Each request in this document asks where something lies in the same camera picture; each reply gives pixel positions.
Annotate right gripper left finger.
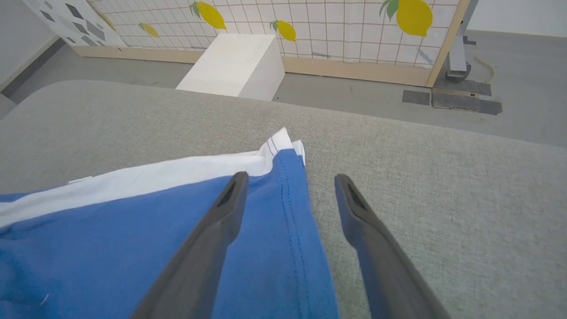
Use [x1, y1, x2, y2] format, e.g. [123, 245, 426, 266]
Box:
[130, 171, 250, 319]

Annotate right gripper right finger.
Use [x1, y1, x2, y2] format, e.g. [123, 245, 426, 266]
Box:
[334, 173, 453, 319]

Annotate blue and white garment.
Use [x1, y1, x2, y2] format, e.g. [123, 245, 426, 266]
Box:
[0, 127, 341, 319]

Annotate small dark floor tape patch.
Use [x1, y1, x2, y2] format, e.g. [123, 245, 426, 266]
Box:
[402, 89, 431, 106]

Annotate long dark floor tape patch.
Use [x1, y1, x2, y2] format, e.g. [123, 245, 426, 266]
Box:
[431, 92, 503, 116]

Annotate white box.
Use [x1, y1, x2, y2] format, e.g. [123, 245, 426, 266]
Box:
[175, 33, 286, 101]

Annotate grey metal partition stand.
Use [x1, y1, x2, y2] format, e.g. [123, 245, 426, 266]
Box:
[445, 0, 480, 83]

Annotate lemon print partition panel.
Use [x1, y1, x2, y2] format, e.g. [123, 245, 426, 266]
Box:
[73, 0, 471, 88]

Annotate white panel with grey shapes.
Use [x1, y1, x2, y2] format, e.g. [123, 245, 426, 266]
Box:
[21, 0, 128, 48]

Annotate yellow floor cable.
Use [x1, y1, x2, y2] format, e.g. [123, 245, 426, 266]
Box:
[473, 55, 495, 83]

